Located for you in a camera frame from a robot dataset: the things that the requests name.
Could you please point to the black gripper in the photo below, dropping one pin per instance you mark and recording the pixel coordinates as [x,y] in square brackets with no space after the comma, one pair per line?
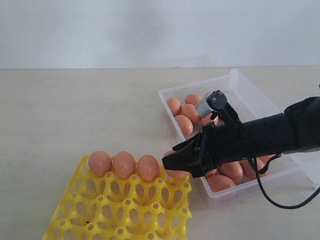
[209,148]

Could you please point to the brown egg tray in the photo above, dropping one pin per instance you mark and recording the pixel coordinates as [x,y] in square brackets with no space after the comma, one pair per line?
[176,174]
[99,163]
[124,164]
[148,168]

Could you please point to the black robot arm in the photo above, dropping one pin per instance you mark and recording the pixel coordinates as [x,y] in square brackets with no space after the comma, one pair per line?
[296,130]

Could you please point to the brown egg front corner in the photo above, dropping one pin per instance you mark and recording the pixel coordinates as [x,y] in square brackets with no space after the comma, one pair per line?
[219,183]

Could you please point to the brown egg front left cluster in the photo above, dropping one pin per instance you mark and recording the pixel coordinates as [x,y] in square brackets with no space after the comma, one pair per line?
[185,124]

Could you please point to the brown egg cluster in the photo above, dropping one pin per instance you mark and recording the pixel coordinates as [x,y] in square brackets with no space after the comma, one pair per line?
[185,124]
[208,119]

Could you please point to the brown egg front middle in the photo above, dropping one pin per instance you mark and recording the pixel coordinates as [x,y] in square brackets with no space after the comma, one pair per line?
[232,170]

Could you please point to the clear plastic container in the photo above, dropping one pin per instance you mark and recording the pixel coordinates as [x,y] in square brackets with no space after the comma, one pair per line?
[250,104]

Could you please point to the brown egg centre cluster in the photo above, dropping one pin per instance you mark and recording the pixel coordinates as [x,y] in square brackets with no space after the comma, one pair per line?
[208,119]

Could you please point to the brown egg centre left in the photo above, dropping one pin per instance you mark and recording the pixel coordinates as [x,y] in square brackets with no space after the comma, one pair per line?
[190,112]

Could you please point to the brown egg back left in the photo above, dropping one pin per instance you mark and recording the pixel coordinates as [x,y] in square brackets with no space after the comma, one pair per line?
[174,105]

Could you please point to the brown egg back middle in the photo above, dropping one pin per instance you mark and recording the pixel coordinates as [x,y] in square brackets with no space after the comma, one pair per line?
[193,99]

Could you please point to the brown egg right lower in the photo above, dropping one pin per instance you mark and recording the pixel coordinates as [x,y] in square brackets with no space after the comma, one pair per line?
[248,170]

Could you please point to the yellow plastic egg tray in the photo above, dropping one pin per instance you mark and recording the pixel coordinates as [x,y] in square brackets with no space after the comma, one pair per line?
[111,208]

